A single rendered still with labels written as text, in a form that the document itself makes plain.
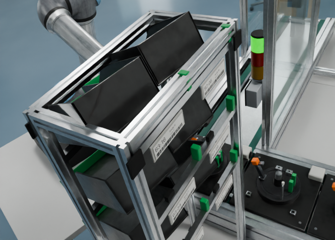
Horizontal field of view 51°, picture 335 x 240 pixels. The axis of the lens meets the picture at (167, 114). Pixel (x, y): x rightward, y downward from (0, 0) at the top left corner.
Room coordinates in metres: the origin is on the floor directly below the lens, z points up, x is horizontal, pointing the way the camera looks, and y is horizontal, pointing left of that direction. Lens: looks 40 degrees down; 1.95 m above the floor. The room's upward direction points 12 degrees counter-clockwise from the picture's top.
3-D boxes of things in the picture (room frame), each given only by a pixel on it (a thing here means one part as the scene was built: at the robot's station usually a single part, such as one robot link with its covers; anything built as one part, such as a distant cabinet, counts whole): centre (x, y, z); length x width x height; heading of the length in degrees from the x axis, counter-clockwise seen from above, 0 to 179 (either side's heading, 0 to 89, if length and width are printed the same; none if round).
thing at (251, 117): (1.08, -0.32, 0.91); 0.84 x 0.28 x 0.10; 141
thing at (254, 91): (0.93, -0.32, 1.29); 0.12 x 0.05 x 0.25; 141
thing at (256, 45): (0.93, -0.32, 1.39); 0.05 x 0.05 x 0.05
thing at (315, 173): (0.70, -0.31, 1.01); 0.24 x 0.24 x 0.13; 51
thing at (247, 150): (0.87, -0.25, 0.97); 0.05 x 0.05 x 0.04; 51
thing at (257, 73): (0.93, -0.32, 1.29); 0.05 x 0.05 x 0.05
